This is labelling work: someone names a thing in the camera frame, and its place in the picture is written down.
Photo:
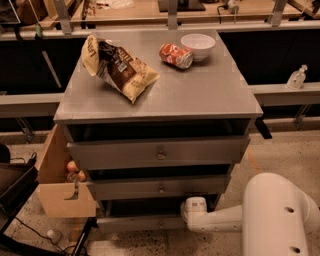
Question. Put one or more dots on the grey drawer cabinet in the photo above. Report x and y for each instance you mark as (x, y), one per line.
(210, 99)

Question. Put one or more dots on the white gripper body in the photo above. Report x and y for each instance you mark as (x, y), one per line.
(194, 208)

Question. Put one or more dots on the white bowl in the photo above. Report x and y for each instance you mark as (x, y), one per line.
(200, 45)

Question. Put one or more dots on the grey middle drawer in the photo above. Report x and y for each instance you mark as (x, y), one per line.
(158, 187)

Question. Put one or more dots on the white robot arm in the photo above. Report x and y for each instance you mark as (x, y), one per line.
(274, 217)

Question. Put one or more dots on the wooden side box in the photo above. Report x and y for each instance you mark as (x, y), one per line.
(60, 198)

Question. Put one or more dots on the grey top drawer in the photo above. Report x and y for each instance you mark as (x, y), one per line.
(146, 153)

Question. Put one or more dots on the clear sanitizer bottle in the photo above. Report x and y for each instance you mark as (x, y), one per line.
(297, 78)

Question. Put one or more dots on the orange soda can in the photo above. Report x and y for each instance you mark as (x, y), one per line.
(176, 56)

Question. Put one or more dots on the yellow brown chip bag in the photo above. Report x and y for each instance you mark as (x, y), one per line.
(117, 67)

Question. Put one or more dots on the grey drawer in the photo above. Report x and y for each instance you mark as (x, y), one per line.
(142, 214)
(146, 153)
(158, 187)

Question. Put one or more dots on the red apple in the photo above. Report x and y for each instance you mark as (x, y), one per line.
(71, 167)
(81, 176)

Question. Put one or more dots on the grey bottom drawer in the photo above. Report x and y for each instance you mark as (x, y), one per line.
(142, 214)

